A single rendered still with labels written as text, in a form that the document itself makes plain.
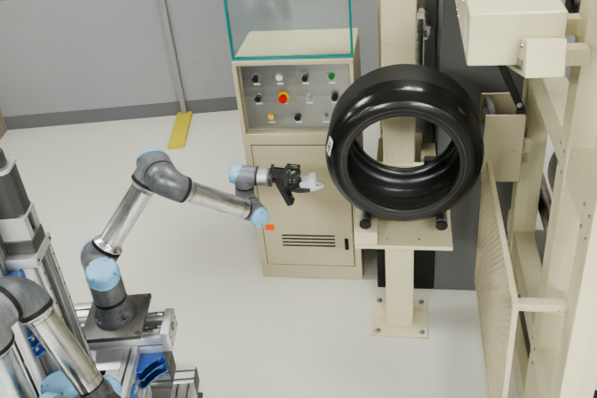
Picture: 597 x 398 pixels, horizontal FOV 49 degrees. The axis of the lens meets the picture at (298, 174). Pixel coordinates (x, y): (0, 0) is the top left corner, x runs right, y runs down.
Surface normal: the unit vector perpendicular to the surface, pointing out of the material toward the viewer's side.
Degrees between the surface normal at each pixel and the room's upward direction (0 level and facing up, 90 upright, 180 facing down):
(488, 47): 90
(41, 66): 90
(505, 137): 90
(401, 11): 90
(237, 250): 0
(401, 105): 79
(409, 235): 0
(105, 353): 0
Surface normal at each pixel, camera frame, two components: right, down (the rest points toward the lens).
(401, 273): -0.14, 0.54
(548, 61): -0.16, 0.25
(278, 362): -0.08, -0.84
